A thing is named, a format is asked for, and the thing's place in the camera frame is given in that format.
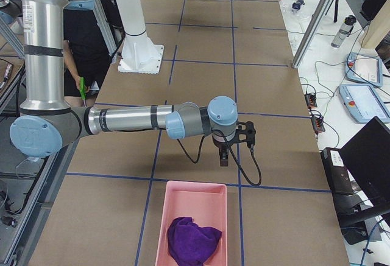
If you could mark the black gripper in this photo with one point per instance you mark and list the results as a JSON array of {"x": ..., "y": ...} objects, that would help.
[{"x": 220, "y": 144}]

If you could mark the purple cloth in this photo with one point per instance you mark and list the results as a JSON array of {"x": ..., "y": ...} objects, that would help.
[{"x": 190, "y": 244}]

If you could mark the pink plastic bin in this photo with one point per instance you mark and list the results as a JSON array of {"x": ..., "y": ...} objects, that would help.
[{"x": 206, "y": 204}]

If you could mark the black computer monitor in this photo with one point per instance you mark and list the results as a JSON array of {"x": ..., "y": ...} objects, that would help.
[{"x": 366, "y": 156}]

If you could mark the teach pendant tablet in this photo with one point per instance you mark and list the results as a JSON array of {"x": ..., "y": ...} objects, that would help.
[
  {"x": 362, "y": 68},
  {"x": 363, "y": 103}
]

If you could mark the seated person in black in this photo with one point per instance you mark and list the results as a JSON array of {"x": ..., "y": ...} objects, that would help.
[{"x": 85, "y": 54}]

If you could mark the folded blue umbrella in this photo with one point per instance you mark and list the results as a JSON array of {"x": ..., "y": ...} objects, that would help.
[{"x": 297, "y": 5}]

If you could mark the clear water bottle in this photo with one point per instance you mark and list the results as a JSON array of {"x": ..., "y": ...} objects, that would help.
[{"x": 344, "y": 31}]

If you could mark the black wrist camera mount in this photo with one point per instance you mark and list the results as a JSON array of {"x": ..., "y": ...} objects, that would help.
[{"x": 245, "y": 132}]

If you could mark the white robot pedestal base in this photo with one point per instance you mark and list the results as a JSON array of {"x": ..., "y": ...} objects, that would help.
[{"x": 139, "y": 54}]

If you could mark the green handled tool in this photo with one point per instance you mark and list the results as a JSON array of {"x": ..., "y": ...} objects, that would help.
[{"x": 82, "y": 90}]

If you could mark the aluminium frame post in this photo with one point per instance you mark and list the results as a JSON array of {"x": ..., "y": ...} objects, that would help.
[{"x": 316, "y": 18}]

